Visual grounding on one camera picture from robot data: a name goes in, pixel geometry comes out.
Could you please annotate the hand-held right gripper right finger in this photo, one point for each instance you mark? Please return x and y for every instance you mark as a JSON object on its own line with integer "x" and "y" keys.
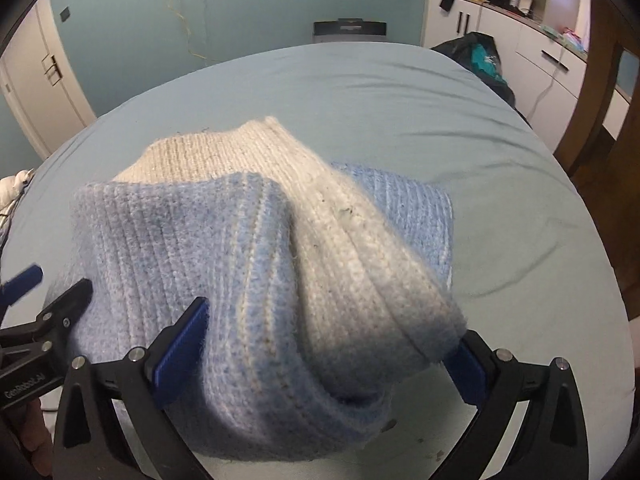
{"x": 470, "y": 370}

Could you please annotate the bed with blue sheet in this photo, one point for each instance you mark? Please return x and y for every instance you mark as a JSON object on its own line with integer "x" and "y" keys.
{"x": 350, "y": 90}

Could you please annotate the dark wall switch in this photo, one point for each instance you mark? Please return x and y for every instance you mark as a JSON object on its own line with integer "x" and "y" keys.
{"x": 65, "y": 14}

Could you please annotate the white door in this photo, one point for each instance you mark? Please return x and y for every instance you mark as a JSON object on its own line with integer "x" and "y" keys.
{"x": 45, "y": 110}

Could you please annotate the grey and black box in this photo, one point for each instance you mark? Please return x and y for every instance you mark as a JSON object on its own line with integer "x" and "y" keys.
{"x": 350, "y": 31}

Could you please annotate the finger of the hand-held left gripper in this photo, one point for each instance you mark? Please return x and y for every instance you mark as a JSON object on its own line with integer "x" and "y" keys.
{"x": 60, "y": 312}
{"x": 25, "y": 285}

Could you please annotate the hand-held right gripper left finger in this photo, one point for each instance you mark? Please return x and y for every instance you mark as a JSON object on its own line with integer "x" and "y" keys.
{"x": 182, "y": 340}

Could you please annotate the pink packet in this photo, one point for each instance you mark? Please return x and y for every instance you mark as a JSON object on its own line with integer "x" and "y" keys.
{"x": 570, "y": 37}

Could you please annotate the black bag with teal cloth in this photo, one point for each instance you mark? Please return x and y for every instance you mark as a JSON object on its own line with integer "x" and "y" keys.
{"x": 475, "y": 62}

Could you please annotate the blue and white knit sweater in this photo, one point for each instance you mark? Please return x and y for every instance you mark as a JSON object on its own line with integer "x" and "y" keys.
{"x": 250, "y": 260}

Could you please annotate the white low cabinet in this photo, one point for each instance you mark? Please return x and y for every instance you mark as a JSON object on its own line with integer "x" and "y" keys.
{"x": 500, "y": 35}

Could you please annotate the person's left hand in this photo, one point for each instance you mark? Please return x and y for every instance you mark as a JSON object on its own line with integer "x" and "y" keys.
{"x": 37, "y": 430}

